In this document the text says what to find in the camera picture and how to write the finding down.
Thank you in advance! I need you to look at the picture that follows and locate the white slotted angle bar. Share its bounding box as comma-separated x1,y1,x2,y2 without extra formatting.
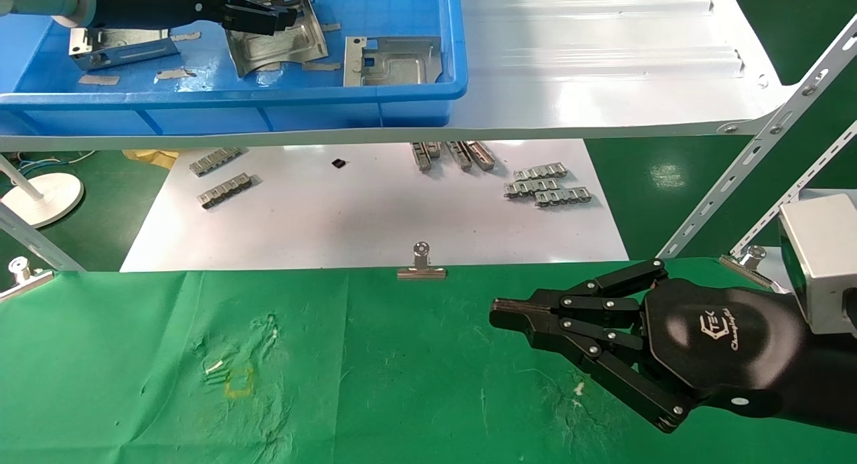
728,119,857,257
659,32,857,258

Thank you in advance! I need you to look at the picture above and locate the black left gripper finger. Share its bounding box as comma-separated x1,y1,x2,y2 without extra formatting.
194,0,299,22
224,7,289,37

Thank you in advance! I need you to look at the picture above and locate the white sheet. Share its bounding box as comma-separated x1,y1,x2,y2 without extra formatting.
121,139,630,273

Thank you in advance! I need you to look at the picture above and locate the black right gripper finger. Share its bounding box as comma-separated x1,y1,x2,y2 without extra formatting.
491,315,695,434
490,258,670,318

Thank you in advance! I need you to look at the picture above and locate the notched metal strip part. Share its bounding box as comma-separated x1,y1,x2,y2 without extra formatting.
197,173,259,210
503,177,560,200
534,186,593,208
189,147,242,177
513,162,568,182

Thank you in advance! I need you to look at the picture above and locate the thin blue white cable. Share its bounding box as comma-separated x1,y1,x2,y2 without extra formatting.
12,151,98,169

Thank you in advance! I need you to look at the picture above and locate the green cloth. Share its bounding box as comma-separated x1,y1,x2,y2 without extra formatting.
0,256,857,464

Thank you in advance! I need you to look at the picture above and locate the white metal shelf board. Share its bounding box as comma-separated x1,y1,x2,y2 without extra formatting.
0,0,797,152

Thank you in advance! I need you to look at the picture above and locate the blue plastic bin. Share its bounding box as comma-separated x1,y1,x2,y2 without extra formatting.
0,0,468,138

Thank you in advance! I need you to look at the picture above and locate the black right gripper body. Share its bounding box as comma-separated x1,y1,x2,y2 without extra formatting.
640,279,808,418

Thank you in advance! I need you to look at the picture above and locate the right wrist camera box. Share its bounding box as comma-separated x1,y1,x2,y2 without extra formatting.
778,194,857,335

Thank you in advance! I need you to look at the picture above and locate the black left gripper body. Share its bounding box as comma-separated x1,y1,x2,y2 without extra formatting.
90,0,228,30

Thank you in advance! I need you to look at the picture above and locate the sheet metal bracket part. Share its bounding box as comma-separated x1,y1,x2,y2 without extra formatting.
343,37,443,88
69,26,180,72
223,0,330,79

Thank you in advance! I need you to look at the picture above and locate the silver binder clip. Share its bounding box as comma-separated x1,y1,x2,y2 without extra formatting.
396,241,448,281
719,244,781,288
0,256,56,302

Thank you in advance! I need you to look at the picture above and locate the white round stand base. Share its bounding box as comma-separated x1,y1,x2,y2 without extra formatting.
0,157,85,229

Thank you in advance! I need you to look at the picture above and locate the yellow crumpled scrap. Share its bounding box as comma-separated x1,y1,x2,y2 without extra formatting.
122,149,181,171

